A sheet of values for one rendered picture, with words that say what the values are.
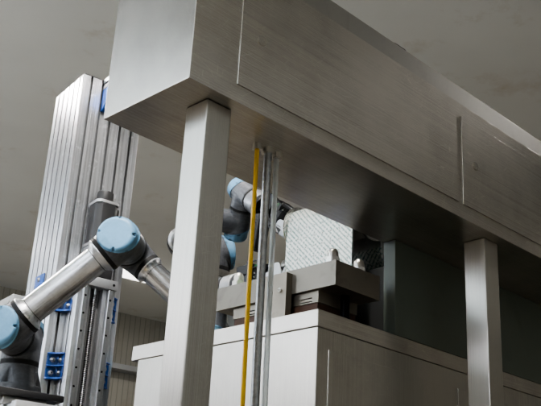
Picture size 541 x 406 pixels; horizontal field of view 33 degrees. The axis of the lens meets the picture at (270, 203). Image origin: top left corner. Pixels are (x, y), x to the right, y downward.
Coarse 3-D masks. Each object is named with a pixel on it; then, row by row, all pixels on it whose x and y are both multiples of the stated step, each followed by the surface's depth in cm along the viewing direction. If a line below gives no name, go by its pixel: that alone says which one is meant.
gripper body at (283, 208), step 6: (258, 198) 275; (270, 198) 273; (258, 204) 275; (270, 204) 270; (282, 204) 266; (288, 204) 274; (258, 210) 276; (270, 210) 270; (282, 210) 267; (288, 210) 269; (276, 216) 268; (282, 216) 269; (276, 222) 268
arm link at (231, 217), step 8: (232, 208) 284; (224, 216) 284; (232, 216) 284; (240, 216) 284; (248, 216) 284; (224, 224) 284; (232, 224) 284; (240, 224) 284; (248, 224) 286; (224, 232) 286; (232, 232) 286; (240, 232) 286; (248, 232) 289; (232, 240) 287; (240, 240) 287
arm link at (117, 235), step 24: (96, 240) 272; (120, 240) 270; (144, 240) 282; (72, 264) 272; (96, 264) 272; (120, 264) 275; (48, 288) 269; (72, 288) 271; (0, 312) 265; (24, 312) 266; (48, 312) 270; (0, 336) 263; (24, 336) 268
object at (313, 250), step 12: (348, 228) 238; (300, 240) 249; (312, 240) 246; (324, 240) 243; (336, 240) 240; (348, 240) 237; (288, 252) 251; (300, 252) 248; (312, 252) 245; (324, 252) 242; (348, 252) 236; (288, 264) 250; (300, 264) 247; (312, 264) 243
